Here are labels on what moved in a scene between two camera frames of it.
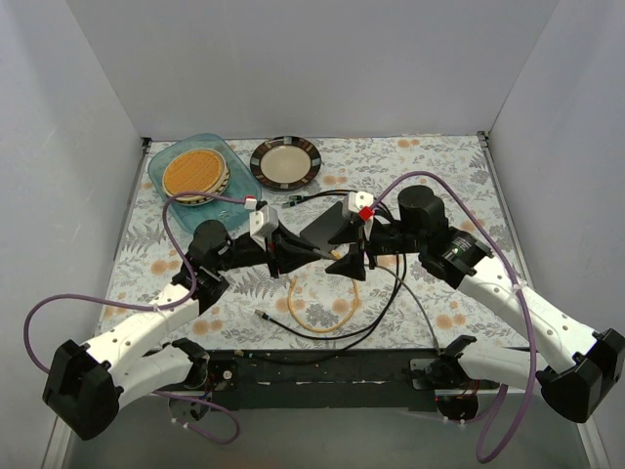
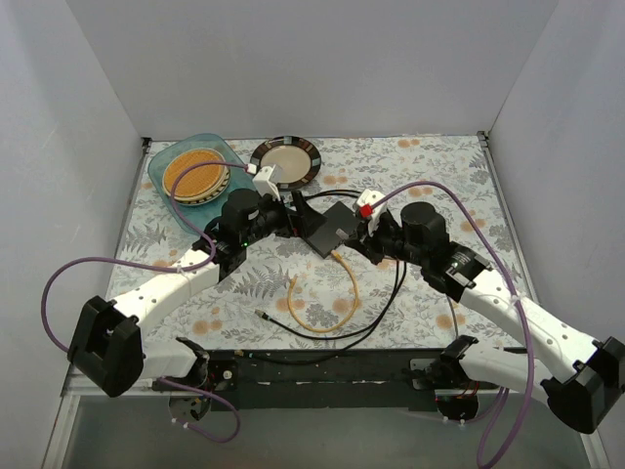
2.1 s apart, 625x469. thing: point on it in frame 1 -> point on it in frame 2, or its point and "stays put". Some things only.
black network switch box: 320,230 stays put
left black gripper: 275,251 -> 286,220
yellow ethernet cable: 336,254 stays put
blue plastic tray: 241,183 stays put
